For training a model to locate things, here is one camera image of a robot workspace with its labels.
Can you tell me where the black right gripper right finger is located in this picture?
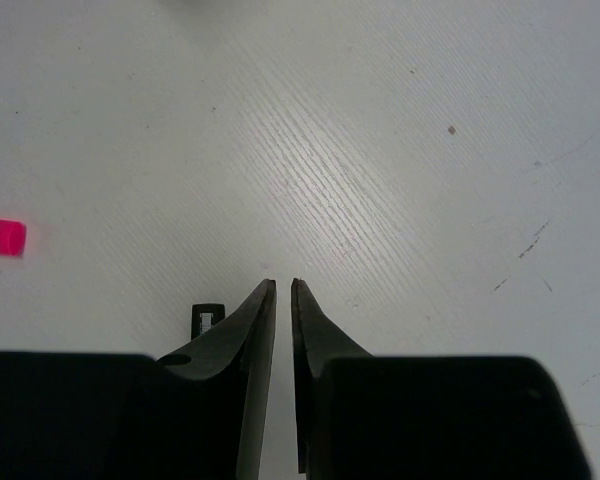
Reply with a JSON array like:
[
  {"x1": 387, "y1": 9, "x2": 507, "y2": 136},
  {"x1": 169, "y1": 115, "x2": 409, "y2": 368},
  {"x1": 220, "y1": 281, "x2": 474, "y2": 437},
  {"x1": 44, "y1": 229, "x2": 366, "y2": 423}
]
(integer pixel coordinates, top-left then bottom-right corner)
[{"x1": 291, "y1": 279, "x2": 592, "y2": 479}]

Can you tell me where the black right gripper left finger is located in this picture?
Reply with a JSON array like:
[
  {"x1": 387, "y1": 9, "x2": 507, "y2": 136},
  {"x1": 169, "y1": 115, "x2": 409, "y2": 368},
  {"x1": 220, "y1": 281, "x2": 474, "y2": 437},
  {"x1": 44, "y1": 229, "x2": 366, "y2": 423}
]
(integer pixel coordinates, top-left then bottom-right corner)
[{"x1": 0, "y1": 279, "x2": 276, "y2": 479}]

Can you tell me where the green capped black highlighter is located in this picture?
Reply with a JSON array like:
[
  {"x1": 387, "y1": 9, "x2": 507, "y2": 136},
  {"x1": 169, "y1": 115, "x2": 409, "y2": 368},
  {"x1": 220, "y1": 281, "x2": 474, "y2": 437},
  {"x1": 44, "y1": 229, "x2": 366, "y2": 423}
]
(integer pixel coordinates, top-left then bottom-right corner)
[{"x1": 190, "y1": 303, "x2": 226, "y2": 340}]

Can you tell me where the pink capped black highlighter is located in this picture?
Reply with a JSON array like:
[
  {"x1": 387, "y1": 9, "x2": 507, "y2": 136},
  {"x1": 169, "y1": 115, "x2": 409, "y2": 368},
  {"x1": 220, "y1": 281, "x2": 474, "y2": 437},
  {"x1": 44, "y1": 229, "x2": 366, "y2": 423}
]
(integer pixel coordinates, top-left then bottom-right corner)
[{"x1": 0, "y1": 219, "x2": 27, "y2": 257}]

